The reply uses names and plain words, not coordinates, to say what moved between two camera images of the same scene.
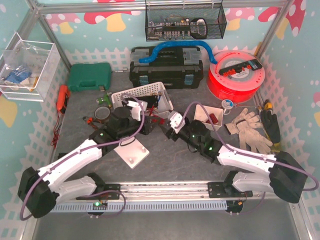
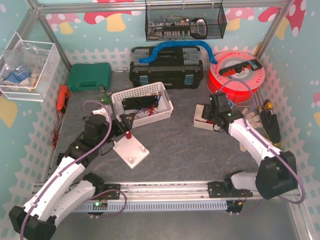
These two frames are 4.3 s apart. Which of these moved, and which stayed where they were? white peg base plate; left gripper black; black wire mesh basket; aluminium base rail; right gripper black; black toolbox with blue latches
Moved: right gripper black; left gripper black
Stayed: black toolbox with blue latches; aluminium base rail; white peg base plate; black wire mesh basket
